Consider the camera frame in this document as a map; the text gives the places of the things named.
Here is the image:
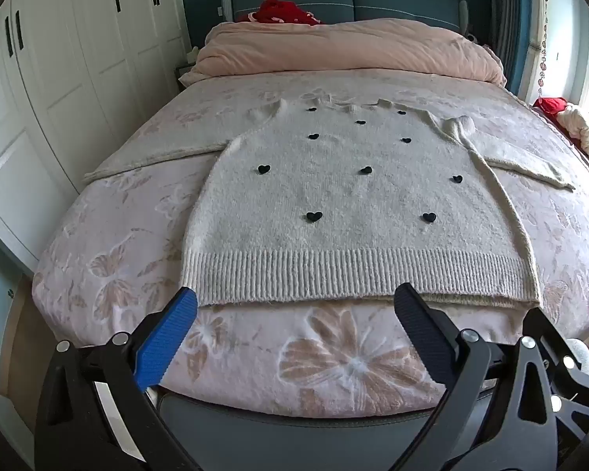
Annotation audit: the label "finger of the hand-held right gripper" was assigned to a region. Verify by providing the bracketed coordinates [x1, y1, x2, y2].
[523, 307, 589, 445]

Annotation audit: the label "window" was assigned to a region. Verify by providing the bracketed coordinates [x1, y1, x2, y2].
[545, 0, 589, 113]

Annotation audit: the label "white wardrobe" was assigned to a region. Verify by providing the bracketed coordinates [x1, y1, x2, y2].
[0, 0, 192, 276]

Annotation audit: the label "cream crumpled cloth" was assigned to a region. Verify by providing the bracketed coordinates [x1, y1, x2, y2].
[557, 105, 589, 172]

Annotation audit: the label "bed with floral bedspread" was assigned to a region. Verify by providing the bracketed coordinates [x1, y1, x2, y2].
[32, 71, 589, 471]

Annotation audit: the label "pink duvet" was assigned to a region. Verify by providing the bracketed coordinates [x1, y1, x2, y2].
[179, 17, 507, 90]

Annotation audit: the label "red cloth bundle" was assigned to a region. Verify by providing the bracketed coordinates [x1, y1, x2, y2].
[248, 0, 325, 26]

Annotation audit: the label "beaded curtain tieback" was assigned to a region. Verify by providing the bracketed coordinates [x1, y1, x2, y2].
[535, 0, 553, 104]

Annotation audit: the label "cream knit sweater black hearts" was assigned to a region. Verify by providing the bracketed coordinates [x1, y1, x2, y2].
[83, 98, 577, 311]

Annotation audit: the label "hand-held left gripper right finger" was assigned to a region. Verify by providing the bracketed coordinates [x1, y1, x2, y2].
[393, 282, 559, 471]

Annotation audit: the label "small red cloth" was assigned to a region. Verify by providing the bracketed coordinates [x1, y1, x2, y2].
[534, 97, 577, 121]

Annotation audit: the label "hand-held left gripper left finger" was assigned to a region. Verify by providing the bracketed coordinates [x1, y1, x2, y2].
[34, 286, 199, 471]

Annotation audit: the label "grey curtain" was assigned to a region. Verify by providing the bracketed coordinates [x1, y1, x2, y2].
[488, 0, 536, 99]

